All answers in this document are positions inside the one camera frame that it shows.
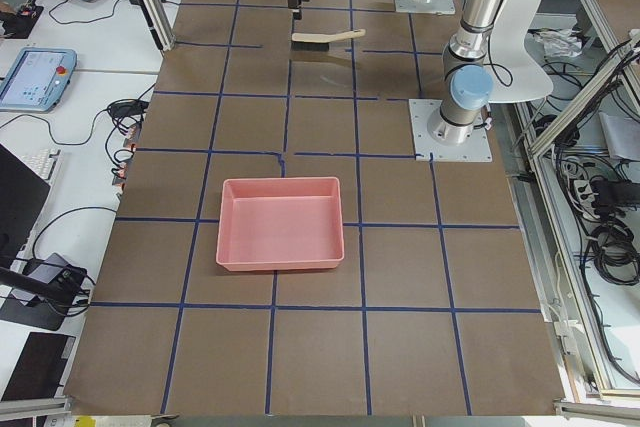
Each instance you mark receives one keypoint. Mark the beige hand brush black bristles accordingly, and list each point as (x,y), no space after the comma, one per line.
(321,42)

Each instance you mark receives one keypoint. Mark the pink plastic bin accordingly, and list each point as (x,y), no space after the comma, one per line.
(270,224)

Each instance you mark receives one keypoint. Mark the black power adapter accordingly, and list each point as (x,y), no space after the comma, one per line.
(127,108)

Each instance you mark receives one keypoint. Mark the blue teach pendant near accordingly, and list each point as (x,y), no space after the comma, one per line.
(37,79)

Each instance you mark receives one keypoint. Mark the black laptop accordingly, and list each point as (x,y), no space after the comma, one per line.
(23,196)

